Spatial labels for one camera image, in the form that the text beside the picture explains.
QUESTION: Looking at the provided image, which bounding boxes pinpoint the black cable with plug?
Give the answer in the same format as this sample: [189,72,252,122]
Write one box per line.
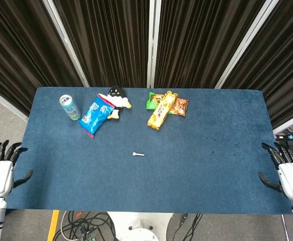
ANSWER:
[166,213,205,241]

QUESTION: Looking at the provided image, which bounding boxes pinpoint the white partition bottom rail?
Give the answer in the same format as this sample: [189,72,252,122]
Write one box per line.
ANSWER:
[272,116,293,135]
[0,84,29,123]

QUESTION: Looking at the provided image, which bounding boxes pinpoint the dark brown curtain panel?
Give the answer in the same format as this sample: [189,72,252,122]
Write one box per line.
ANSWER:
[53,0,151,88]
[153,0,266,88]
[221,0,293,129]
[0,0,86,116]

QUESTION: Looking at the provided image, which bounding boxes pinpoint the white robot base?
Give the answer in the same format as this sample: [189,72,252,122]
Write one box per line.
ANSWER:
[106,212,174,241]

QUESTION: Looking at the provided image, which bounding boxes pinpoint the blue table cloth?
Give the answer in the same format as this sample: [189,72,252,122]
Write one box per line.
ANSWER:
[5,86,293,215]

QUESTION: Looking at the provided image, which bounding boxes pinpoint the green snack bag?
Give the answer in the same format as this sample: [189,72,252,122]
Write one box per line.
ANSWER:
[145,91,166,110]

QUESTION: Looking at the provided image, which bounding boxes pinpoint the yellow biscuit pack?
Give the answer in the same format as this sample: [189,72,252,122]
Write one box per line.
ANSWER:
[147,90,179,131]

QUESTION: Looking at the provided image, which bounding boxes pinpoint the blue chips bag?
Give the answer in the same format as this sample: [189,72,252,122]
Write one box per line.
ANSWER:
[77,93,117,140]

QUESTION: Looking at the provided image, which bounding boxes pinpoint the light blue drink can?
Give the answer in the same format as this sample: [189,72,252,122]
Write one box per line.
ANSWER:
[59,94,82,122]

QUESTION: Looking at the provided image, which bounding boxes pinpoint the white partition post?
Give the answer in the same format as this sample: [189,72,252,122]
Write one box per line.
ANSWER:
[146,0,161,88]
[42,0,90,88]
[214,0,279,89]

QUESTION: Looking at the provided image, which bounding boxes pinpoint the orange snack bag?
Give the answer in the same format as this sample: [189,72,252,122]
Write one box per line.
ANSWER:
[167,96,189,117]

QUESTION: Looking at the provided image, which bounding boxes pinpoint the black tangled floor cables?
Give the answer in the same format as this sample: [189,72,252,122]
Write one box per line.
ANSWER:
[60,210,117,241]

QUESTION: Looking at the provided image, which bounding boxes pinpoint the black and white plush toy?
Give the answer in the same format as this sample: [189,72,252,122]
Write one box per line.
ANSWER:
[106,85,133,120]

